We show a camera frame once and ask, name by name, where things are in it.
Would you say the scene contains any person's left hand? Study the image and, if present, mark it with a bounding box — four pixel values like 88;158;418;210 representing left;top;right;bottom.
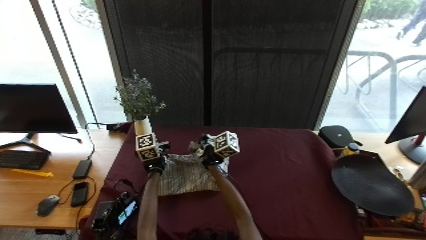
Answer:
142;141;173;174

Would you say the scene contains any person's right hand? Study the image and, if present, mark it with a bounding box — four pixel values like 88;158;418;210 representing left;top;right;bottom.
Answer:
187;133;226;167

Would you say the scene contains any striped white cloth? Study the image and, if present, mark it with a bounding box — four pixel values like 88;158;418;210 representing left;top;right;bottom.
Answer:
155;153;231;197

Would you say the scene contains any left glove white marker cube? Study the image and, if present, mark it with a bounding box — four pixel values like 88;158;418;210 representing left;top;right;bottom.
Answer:
134;132;159;163

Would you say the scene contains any glove white marker cube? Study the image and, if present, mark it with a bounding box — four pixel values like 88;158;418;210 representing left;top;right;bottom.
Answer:
134;132;159;163
211;130;241;159

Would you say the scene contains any right glove white marker cube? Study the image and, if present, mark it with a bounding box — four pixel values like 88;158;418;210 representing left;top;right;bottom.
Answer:
211;130;241;159

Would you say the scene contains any white vase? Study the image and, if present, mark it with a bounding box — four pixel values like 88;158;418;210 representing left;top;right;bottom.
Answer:
133;115;154;137

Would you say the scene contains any small purple flower bouquet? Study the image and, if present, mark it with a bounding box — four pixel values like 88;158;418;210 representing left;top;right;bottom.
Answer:
113;69;167;122

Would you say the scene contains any black smartphone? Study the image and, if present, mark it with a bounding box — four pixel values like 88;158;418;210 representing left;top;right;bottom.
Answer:
69;181;90;208

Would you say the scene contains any dark red tablecloth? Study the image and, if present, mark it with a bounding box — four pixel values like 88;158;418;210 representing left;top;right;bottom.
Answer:
78;125;366;240

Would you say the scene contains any black mesh roller blind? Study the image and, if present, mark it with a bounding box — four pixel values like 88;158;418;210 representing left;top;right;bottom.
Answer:
94;0;366;130

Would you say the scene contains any grey computer mouse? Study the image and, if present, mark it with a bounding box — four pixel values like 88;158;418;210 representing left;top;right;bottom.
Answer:
36;194;61;218

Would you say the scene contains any yellow flat tool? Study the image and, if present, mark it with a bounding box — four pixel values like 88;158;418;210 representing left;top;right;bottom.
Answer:
9;168;56;178

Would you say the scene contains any black pouch case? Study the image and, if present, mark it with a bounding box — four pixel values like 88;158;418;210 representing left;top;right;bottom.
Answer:
317;125;364;150

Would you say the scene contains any black keyboard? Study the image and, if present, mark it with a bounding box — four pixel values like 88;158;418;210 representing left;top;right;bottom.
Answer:
0;149;50;171

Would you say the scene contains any black computer monitor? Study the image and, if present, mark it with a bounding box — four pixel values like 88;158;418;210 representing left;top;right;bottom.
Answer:
0;83;80;155

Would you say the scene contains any metal bicycle rack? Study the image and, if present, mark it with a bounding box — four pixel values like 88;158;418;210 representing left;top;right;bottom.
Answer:
342;50;426;128

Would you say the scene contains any black monitor with red stand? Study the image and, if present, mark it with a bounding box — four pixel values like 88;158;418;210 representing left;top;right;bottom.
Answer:
383;85;426;166

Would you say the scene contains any black cable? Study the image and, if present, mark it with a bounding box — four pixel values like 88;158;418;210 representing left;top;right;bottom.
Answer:
58;121;117;161

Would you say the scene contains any black camera device with screen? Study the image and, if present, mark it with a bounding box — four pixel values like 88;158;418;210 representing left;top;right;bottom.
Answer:
90;191;139;236

